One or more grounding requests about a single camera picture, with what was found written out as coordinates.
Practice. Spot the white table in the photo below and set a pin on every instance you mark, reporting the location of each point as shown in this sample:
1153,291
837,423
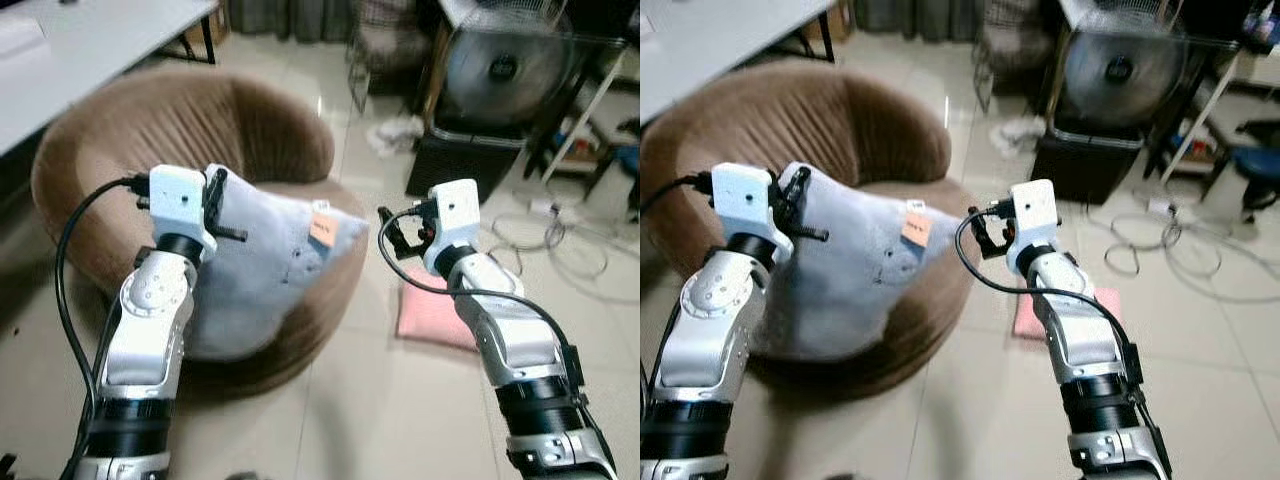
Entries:
90,50
720,40

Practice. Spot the pink pillow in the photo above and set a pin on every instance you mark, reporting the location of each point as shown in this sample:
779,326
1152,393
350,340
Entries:
1030,320
430,315

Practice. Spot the brown round sofa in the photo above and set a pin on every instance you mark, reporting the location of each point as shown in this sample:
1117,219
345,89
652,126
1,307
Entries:
180,120
800,120

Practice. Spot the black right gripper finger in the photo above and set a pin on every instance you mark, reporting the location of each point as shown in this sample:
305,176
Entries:
402,245
982,224
987,246
396,221

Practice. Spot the grey curtain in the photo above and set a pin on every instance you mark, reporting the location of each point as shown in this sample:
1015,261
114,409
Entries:
290,15
920,12

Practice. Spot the round grey fan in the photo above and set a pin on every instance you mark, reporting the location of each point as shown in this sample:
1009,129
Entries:
1120,70
505,70

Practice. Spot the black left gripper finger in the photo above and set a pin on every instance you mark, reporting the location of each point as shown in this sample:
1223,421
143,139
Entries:
810,234
216,178
232,234
797,176

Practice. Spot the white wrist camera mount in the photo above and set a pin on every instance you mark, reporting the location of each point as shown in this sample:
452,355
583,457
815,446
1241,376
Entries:
180,205
455,220
745,205
1035,215

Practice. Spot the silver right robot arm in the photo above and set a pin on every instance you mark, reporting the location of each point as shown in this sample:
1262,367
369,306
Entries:
1085,350
510,350

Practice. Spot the brown cardboard box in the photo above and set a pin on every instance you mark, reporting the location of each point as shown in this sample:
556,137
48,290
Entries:
835,18
207,28

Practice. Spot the black box under fan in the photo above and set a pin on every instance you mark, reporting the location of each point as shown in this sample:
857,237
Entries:
460,170
1085,170

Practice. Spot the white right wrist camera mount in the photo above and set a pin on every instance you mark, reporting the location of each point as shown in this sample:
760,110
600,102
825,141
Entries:
1035,215
455,220

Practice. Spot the blue chair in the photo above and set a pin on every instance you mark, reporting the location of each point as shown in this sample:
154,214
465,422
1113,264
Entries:
1258,160

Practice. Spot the grey pillow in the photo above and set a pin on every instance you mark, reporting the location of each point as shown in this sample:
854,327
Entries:
850,280
270,270

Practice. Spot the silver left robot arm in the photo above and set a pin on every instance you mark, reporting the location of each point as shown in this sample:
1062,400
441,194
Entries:
715,320
145,330

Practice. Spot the white crumpled cloth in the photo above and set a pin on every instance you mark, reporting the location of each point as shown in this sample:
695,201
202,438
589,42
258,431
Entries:
397,135
1015,137

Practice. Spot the white power adapter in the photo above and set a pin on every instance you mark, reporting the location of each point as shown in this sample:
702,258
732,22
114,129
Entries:
1163,206
544,206

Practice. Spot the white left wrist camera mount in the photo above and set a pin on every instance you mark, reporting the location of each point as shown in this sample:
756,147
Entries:
745,205
180,205

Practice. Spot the black table leg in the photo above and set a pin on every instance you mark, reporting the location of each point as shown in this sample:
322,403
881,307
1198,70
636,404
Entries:
205,40
825,38

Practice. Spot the white slanted pole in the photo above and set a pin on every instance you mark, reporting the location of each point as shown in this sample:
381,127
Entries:
1205,120
585,115

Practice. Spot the plaid bag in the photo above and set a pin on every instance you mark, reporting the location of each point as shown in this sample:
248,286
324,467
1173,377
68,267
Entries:
1010,35
390,35

